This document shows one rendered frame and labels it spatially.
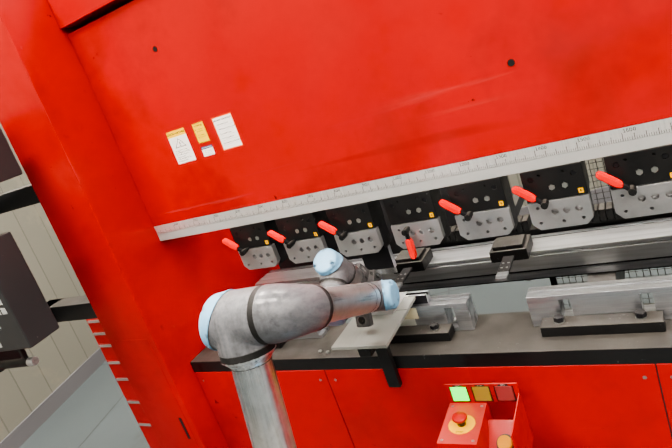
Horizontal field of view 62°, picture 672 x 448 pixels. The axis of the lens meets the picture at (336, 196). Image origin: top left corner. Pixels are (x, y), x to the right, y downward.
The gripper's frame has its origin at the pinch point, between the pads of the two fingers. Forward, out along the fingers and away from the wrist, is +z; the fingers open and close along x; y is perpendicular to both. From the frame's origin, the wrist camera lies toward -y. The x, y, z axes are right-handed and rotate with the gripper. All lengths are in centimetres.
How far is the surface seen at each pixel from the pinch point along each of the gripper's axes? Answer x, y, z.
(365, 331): 1.8, -9.1, -6.9
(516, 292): 11, 74, 197
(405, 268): 1.9, 20.3, 17.8
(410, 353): -6.5, -12.4, 6.8
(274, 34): 7, 61, -63
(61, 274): 354, 86, 98
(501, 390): -34.5, -23.6, 4.3
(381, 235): -3.6, 19.4, -11.0
